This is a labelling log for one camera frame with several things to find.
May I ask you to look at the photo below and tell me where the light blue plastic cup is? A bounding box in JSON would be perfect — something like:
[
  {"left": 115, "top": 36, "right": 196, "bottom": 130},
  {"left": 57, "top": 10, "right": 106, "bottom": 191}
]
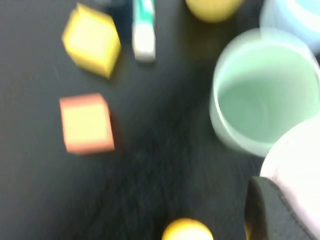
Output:
[{"left": 258, "top": 0, "right": 320, "bottom": 54}]

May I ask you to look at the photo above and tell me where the yellow plastic cup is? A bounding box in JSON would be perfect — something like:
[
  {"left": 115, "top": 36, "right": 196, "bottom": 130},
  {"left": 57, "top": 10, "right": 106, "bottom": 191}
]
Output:
[{"left": 184, "top": 0, "right": 245, "bottom": 24}]

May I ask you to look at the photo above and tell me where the green plastic cup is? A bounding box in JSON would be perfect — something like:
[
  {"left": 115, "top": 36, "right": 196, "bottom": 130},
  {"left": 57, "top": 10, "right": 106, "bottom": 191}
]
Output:
[{"left": 208, "top": 27, "right": 320, "bottom": 159}]

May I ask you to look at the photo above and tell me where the green white glue stick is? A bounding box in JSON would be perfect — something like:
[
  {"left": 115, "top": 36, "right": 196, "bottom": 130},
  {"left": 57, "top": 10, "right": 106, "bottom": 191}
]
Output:
[{"left": 131, "top": 0, "right": 158, "bottom": 62}]

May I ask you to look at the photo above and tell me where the yellow foam cube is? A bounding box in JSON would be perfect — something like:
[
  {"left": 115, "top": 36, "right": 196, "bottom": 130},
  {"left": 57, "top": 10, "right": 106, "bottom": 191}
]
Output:
[{"left": 61, "top": 2, "right": 122, "bottom": 80}]

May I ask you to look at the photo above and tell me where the orange foam cube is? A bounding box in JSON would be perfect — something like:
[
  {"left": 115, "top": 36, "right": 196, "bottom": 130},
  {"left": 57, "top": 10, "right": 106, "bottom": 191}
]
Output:
[{"left": 58, "top": 92, "right": 117, "bottom": 155}]

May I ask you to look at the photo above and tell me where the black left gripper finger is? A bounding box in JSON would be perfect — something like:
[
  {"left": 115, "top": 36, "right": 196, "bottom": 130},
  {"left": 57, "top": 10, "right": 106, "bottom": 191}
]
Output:
[{"left": 245, "top": 175, "right": 315, "bottom": 240}]

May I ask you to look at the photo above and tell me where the yellow rubber duck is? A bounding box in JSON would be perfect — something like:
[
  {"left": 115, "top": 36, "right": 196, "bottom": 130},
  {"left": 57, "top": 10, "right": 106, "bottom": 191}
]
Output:
[{"left": 160, "top": 217, "right": 215, "bottom": 240}]

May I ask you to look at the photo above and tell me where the pink plastic cup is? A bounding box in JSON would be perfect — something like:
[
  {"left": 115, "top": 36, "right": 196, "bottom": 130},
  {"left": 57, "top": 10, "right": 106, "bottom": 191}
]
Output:
[{"left": 259, "top": 119, "right": 320, "bottom": 240}]

